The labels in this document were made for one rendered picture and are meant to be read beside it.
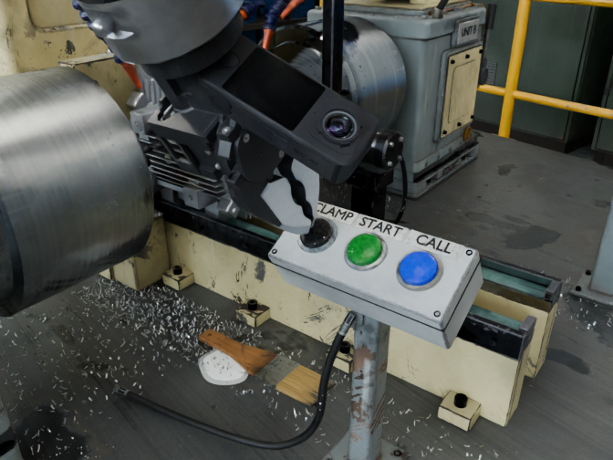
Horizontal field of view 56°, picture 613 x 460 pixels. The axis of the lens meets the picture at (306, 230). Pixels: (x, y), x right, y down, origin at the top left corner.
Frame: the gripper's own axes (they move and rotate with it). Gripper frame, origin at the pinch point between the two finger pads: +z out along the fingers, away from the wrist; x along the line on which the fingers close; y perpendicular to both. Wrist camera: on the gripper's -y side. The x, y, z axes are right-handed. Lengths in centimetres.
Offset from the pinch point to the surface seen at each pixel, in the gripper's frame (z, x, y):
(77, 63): -0.4, -11.6, 46.9
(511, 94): 185, -203, 71
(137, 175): 1.8, 0.3, 24.4
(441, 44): 36, -65, 23
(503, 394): 29.0, -2.0, -14.4
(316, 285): 4.3, 3.5, -1.3
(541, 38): 216, -285, 85
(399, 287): 2.1, 1.9, -9.1
